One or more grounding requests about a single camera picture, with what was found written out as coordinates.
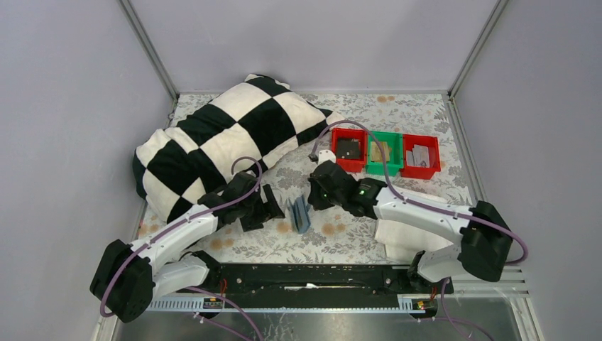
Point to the gold cards in bin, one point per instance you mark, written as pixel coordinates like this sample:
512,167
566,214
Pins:
380,153

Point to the white folded towel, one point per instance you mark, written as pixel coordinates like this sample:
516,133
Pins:
402,241

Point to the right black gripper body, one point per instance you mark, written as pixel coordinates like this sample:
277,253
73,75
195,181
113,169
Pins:
322,199

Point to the left red plastic bin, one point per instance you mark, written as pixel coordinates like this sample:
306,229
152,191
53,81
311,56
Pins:
350,165

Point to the grey slotted cable duct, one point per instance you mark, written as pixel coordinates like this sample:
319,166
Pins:
371,304

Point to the black white checkered pillow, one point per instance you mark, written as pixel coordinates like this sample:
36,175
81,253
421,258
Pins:
250,126

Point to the green plastic bin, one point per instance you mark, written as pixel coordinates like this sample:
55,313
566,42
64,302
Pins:
396,163

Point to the blue card holder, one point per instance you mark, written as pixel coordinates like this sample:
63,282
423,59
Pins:
299,214

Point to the right red plastic bin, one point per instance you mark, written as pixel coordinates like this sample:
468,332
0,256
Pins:
409,140

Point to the black cards in bin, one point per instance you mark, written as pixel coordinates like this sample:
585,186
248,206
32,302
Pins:
348,149

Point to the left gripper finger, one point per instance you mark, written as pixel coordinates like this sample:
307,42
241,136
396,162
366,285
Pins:
271,204
254,221

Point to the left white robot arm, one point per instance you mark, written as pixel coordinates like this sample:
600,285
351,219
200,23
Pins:
131,276

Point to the red plastic bin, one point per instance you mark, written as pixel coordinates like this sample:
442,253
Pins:
350,165
409,140

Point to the white cards in bin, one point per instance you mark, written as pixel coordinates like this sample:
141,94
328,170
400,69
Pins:
418,156

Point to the floral table cloth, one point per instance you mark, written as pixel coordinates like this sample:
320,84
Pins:
336,237

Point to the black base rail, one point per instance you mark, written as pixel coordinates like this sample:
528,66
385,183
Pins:
288,283

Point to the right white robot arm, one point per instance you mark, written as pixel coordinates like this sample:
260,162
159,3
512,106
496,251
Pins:
480,240

